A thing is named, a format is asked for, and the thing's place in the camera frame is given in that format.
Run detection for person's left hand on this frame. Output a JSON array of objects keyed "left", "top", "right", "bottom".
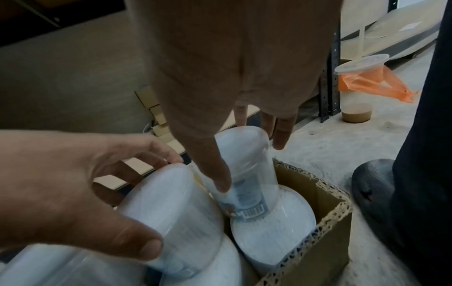
[{"left": 0, "top": 129, "right": 185, "bottom": 261}]

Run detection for cotton bud tub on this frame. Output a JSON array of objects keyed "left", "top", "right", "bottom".
[
  {"left": 208, "top": 125, "right": 280, "bottom": 223},
  {"left": 116, "top": 163, "right": 227, "bottom": 280}
]

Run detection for tall small brown carton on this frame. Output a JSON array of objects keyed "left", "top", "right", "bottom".
[{"left": 134, "top": 84, "right": 167, "bottom": 125}]

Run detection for person's right hand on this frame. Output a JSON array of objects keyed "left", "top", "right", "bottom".
[{"left": 125, "top": 0, "right": 345, "bottom": 194}]

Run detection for cardboard box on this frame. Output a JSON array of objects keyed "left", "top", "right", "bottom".
[{"left": 243, "top": 157, "right": 354, "bottom": 286}]

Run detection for plastic drink cup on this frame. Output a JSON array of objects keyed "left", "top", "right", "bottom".
[{"left": 333, "top": 54, "right": 391, "bottom": 123}]

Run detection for cotton swab tubs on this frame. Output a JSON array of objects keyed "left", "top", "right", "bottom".
[{"left": 0, "top": 184, "right": 317, "bottom": 286}]

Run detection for person's right dark shoe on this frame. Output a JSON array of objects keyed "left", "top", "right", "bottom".
[{"left": 351, "top": 158, "right": 402, "bottom": 244}]

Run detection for person's right leg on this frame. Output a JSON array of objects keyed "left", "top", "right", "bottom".
[{"left": 390, "top": 0, "right": 452, "bottom": 286}]

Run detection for orange plastic bag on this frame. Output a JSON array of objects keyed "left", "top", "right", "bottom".
[{"left": 337, "top": 66, "right": 422, "bottom": 105}]

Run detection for flat small brown carton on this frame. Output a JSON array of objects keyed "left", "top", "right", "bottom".
[{"left": 151, "top": 123, "right": 186, "bottom": 156}]

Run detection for pale drinking straw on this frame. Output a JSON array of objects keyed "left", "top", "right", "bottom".
[{"left": 358, "top": 25, "right": 368, "bottom": 60}]

